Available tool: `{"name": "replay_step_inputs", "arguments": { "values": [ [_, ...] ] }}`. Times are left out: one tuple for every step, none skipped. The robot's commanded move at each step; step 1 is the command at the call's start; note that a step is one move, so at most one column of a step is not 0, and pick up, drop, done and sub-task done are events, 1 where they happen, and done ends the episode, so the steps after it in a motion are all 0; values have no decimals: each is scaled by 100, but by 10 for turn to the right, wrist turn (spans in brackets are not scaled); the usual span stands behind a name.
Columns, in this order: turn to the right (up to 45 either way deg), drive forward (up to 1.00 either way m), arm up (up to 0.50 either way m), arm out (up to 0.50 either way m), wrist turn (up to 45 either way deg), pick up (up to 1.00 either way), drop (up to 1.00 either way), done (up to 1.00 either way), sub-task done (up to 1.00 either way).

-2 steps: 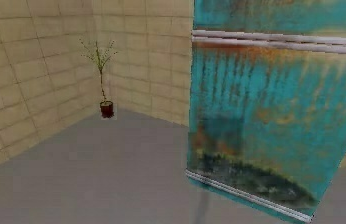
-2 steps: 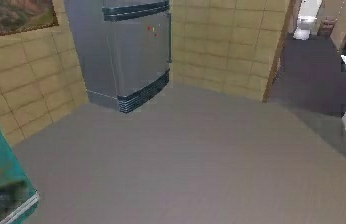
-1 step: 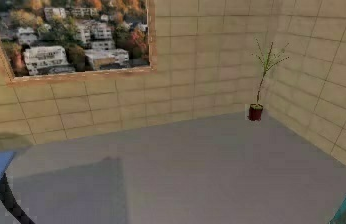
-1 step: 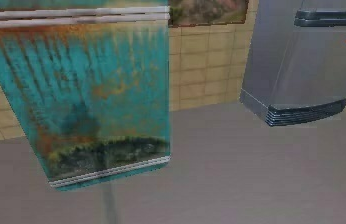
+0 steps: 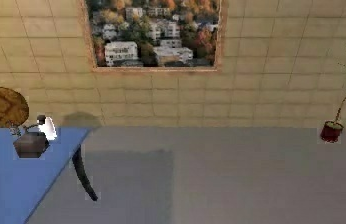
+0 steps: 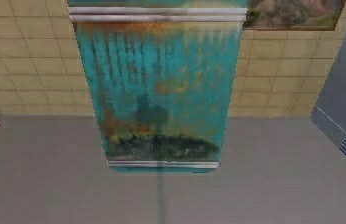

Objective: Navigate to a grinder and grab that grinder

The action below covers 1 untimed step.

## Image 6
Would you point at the rusty teal bin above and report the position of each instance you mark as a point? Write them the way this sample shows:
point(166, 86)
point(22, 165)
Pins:
point(161, 83)

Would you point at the framed landscape picture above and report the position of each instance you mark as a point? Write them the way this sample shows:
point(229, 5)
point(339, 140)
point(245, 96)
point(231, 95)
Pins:
point(291, 13)

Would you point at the grey fridge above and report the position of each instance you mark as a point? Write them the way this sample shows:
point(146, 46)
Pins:
point(342, 96)

